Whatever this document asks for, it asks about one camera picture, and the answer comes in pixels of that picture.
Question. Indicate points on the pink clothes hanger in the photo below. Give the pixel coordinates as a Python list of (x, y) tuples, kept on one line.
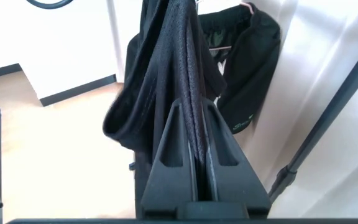
[(219, 48)]

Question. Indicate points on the black clothes rack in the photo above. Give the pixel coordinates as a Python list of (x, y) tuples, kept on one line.
[(322, 124)]

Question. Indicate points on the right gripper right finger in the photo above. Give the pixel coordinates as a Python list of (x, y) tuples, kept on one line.
[(238, 186)]

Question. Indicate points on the black garment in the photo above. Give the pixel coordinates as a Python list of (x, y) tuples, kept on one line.
[(166, 62)]

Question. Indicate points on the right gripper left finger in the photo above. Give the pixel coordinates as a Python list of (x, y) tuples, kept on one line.
[(166, 186)]

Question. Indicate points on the black shorts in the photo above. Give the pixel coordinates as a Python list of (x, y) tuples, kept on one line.
[(253, 68)]

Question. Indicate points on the beige curtain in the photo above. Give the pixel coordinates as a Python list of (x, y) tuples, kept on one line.
[(306, 62)]

